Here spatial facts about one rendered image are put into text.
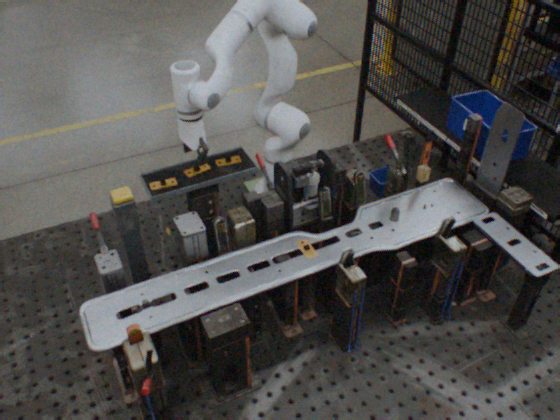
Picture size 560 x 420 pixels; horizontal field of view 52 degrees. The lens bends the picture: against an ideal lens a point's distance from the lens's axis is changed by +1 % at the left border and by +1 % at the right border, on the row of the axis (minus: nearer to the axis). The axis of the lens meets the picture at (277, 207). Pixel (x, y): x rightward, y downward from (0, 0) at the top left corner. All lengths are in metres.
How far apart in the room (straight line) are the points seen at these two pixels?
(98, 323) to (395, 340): 0.97
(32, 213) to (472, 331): 2.67
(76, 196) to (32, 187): 0.32
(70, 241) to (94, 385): 0.70
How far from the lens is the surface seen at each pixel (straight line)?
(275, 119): 2.11
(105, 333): 1.69
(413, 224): 1.97
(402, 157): 2.04
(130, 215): 1.87
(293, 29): 1.89
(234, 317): 1.62
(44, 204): 3.82
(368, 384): 1.92
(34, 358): 2.09
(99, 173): 3.97
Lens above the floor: 2.29
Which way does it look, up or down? 41 degrees down
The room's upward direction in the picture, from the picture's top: straight up
